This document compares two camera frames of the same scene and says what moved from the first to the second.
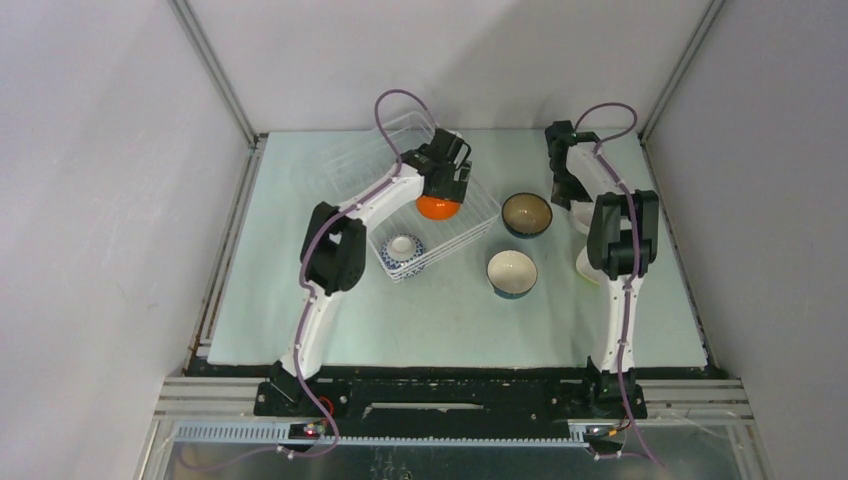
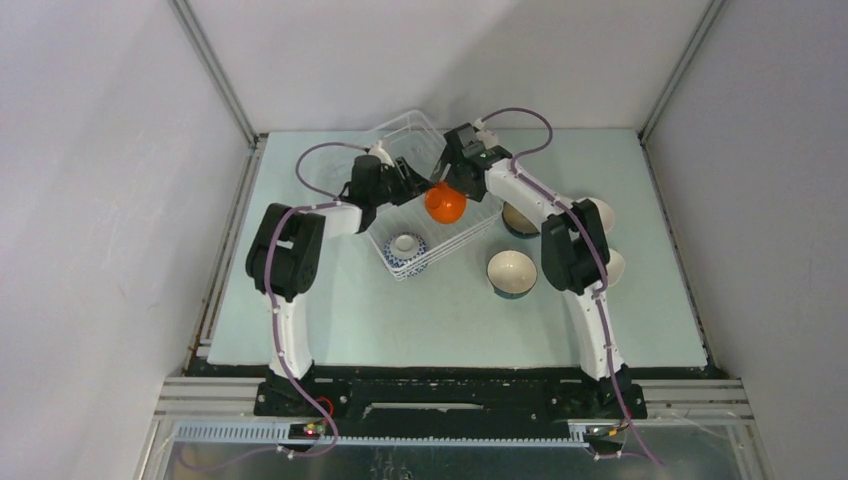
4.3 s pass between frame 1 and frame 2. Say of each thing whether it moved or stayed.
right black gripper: moved
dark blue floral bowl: stayed
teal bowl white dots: stayed
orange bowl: moved
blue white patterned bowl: stayed
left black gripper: moved
